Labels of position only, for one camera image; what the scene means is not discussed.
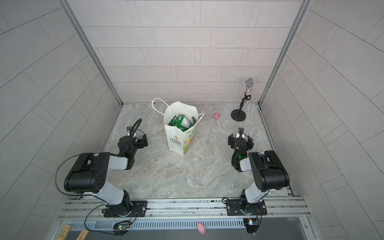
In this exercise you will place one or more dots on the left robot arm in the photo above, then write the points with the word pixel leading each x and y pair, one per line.
pixel 88 176

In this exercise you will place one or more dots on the wooden block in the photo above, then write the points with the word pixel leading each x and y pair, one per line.
pixel 83 235
pixel 64 232

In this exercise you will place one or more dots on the left circuit board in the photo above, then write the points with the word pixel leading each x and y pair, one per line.
pixel 121 228

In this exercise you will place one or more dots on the circuit board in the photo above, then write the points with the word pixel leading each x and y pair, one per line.
pixel 121 228
pixel 251 225

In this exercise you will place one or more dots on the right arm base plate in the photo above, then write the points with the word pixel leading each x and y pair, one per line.
pixel 240 207

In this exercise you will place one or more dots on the aluminium rail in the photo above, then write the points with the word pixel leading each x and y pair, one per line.
pixel 205 208

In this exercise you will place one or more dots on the wooden block left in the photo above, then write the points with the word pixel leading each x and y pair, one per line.
pixel 64 232

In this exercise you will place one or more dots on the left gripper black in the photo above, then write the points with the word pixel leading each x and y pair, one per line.
pixel 137 141

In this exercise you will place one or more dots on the pink toy on rail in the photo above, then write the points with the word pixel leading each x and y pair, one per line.
pixel 201 228

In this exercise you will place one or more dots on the pink toy on table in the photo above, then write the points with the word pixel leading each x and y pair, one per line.
pixel 217 115

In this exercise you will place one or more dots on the green snack bag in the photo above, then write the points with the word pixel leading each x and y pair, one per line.
pixel 182 123

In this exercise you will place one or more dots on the white paper bag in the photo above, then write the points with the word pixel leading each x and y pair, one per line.
pixel 178 141

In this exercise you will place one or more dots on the wooden block right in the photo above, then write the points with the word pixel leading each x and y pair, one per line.
pixel 83 235

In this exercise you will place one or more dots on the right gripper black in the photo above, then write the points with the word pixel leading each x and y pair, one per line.
pixel 240 141

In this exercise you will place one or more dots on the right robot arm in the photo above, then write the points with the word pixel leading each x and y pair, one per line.
pixel 268 172

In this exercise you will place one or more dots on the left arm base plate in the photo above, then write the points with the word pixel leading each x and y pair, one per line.
pixel 124 210

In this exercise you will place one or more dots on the black microphone stand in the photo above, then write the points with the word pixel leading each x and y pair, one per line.
pixel 238 114

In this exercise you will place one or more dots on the right circuit board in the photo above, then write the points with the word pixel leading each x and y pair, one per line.
pixel 251 225

